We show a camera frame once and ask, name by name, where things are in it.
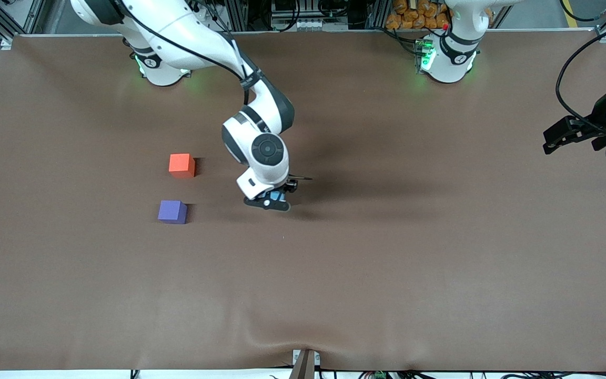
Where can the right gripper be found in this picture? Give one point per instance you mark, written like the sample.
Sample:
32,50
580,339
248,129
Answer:
291,186

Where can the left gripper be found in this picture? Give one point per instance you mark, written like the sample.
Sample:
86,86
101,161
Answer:
601,119

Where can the light blue foam cube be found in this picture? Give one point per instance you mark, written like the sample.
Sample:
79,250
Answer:
278,197

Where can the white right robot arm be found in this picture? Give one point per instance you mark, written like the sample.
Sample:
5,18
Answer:
177,26

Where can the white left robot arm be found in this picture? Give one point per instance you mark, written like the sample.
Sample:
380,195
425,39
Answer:
447,63

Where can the orange foam cube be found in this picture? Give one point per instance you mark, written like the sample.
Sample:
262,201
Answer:
181,164

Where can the purple foam cube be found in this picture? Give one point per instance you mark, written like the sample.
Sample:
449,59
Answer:
171,211

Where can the brown table cover mat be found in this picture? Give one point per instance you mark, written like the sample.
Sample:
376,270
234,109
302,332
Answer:
387,273

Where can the white power strip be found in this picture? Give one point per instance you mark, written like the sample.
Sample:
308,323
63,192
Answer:
313,24

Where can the pile of orange packets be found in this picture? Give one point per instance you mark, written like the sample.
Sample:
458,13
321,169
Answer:
413,15

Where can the green terminal connector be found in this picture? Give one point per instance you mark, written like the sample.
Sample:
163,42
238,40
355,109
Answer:
380,375

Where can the metal clamp bracket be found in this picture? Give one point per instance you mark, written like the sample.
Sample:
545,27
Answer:
305,364

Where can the aluminium frame post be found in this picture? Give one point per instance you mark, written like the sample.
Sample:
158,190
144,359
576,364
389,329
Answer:
375,13
239,13

